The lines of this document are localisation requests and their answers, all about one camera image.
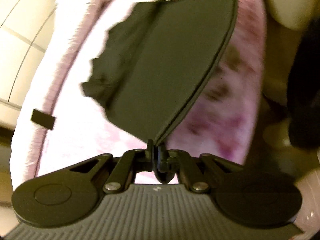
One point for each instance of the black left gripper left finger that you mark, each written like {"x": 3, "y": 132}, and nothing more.
{"x": 72, "y": 193}

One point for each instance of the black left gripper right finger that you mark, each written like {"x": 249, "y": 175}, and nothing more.
{"x": 247, "y": 196}

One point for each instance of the black garment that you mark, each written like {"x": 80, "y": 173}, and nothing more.
{"x": 157, "y": 62}

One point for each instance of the pink rose-pattern bed sheet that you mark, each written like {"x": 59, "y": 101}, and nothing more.
{"x": 221, "y": 122}

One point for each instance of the black fabric tag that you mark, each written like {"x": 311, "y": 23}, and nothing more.
{"x": 43, "y": 119}

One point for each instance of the cream wardrobe with drawers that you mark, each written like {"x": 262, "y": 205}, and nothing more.
{"x": 26, "y": 30}

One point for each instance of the cream quilted duvet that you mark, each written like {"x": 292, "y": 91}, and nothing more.
{"x": 293, "y": 14}

